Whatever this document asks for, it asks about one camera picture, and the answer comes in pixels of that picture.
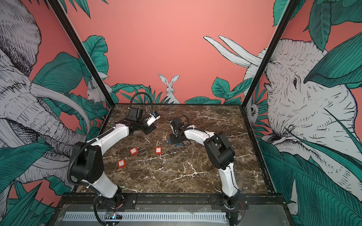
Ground red padlock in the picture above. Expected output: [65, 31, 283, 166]
[118, 152, 126, 169]
[155, 147, 162, 155]

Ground white slotted cable duct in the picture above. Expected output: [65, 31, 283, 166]
[62, 212, 228, 222]

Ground red padlock centre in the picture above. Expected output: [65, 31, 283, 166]
[155, 147, 162, 155]

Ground black frame post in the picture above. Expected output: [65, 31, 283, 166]
[48, 0, 115, 107]
[241, 0, 299, 109]

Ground right black frame post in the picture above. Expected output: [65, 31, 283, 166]
[241, 0, 299, 109]

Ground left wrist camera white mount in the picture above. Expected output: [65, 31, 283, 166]
[143, 111, 160, 126]

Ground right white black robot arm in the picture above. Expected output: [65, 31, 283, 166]
[170, 117, 246, 209]

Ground left black frame post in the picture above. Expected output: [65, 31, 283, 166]
[48, 0, 115, 107]

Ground left black corrugated cable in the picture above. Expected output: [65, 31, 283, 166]
[129, 92, 155, 114]

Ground red padlock open shackle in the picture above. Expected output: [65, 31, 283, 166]
[129, 147, 147, 156]

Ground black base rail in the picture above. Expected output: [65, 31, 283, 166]
[58, 192, 283, 211]

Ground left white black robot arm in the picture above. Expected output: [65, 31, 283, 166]
[67, 118, 156, 209]

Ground red padlock near left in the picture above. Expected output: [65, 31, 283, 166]
[118, 152, 126, 169]

